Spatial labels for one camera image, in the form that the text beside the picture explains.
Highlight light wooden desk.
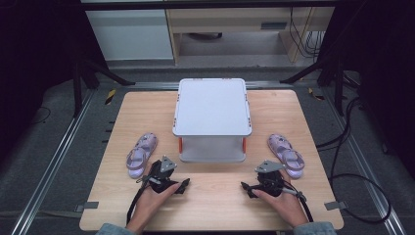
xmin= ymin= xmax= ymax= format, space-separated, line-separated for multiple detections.
xmin=164 ymin=6 xmax=336 ymax=65

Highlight thick black floor cable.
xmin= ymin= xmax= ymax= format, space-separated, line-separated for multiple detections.
xmin=315 ymin=96 xmax=392 ymax=226

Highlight person's right hand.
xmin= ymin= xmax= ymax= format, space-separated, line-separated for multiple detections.
xmin=254 ymin=169 xmax=309 ymax=229

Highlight yellow black tape strip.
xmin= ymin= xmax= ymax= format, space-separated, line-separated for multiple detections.
xmin=104 ymin=88 xmax=117 ymax=107
xmin=307 ymin=86 xmax=326 ymax=101

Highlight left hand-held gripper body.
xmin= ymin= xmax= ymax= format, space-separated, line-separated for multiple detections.
xmin=140 ymin=155 xmax=181 ymax=195

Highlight aluminium floor rail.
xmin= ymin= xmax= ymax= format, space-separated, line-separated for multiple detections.
xmin=9 ymin=87 xmax=96 ymax=235
xmin=321 ymin=87 xmax=407 ymax=235

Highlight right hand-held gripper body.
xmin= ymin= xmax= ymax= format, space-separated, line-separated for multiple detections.
xmin=254 ymin=159 xmax=286 ymax=198

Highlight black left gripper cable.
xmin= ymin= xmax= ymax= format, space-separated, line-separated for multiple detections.
xmin=125 ymin=177 xmax=152 ymax=226

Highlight white cabinet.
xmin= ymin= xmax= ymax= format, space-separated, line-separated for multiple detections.
xmin=84 ymin=8 xmax=175 ymax=62

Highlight black metal stand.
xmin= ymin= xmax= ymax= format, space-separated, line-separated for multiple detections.
xmin=71 ymin=55 xmax=137 ymax=119
xmin=279 ymin=55 xmax=347 ymax=118

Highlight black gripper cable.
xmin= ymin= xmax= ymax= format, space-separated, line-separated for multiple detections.
xmin=282 ymin=182 xmax=314 ymax=223
xmin=125 ymin=177 xmax=152 ymax=226

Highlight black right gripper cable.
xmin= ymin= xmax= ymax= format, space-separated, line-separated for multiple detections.
xmin=282 ymin=182 xmax=314 ymax=223

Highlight thin black floor cable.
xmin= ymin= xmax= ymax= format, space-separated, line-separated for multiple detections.
xmin=31 ymin=106 xmax=53 ymax=125

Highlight hanging black cables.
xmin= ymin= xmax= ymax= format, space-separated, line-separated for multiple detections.
xmin=288 ymin=7 xmax=327 ymax=61

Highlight person's left hand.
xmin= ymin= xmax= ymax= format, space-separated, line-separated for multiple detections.
xmin=126 ymin=183 xmax=181 ymax=234

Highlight lilac child sandal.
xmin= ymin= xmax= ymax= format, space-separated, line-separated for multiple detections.
xmin=267 ymin=133 xmax=305 ymax=180
xmin=125 ymin=131 xmax=159 ymax=180

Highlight dark curtain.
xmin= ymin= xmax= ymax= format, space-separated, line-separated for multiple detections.
xmin=0 ymin=0 xmax=109 ymax=158
xmin=317 ymin=0 xmax=415 ymax=177

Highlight grey table corner bracket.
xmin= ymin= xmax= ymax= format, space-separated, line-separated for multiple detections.
xmin=75 ymin=201 xmax=100 ymax=213
xmin=323 ymin=200 xmax=348 ymax=212

